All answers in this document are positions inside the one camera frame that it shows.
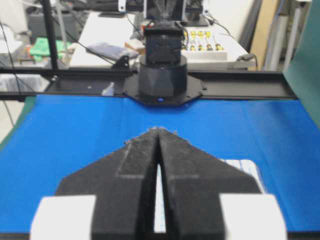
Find screwdriver set in tray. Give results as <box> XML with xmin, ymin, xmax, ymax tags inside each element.
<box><xmin>181</xmin><ymin>28</ymin><xmax>228</xmax><ymax>61</ymax></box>

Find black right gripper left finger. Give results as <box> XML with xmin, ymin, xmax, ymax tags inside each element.
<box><xmin>30</xmin><ymin>128</ymin><xmax>159</xmax><ymax>240</ymax></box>

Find blue table mat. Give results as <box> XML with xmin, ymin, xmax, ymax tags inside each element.
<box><xmin>0</xmin><ymin>95</ymin><xmax>320</xmax><ymax>233</ymax></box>

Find black aluminium frame rail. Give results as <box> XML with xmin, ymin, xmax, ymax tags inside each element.
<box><xmin>0</xmin><ymin>68</ymin><xmax>297</xmax><ymax>106</ymax></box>

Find green plastic object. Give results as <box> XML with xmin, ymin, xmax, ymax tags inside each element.
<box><xmin>29</xmin><ymin>37</ymin><xmax>65</xmax><ymax>62</ymax></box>

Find green backdrop sheet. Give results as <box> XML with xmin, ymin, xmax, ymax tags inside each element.
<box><xmin>284</xmin><ymin>0</ymin><xmax>320</xmax><ymax>127</ymax></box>

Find black vertical frame post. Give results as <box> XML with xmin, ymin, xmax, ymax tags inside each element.
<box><xmin>40</xmin><ymin>0</ymin><xmax>59</xmax><ymax>70</ymax></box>

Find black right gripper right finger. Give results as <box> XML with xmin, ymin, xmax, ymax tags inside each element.
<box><xmin>158</xmin><ymin>128</ymin><xmax>288</xmax><ymax>240</ymax></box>

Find blue white striped towel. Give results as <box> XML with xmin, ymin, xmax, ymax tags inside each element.
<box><xmin>153</xmin><ymin>159</ymin><xmax>266</xmax><ymax>234</ymax></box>

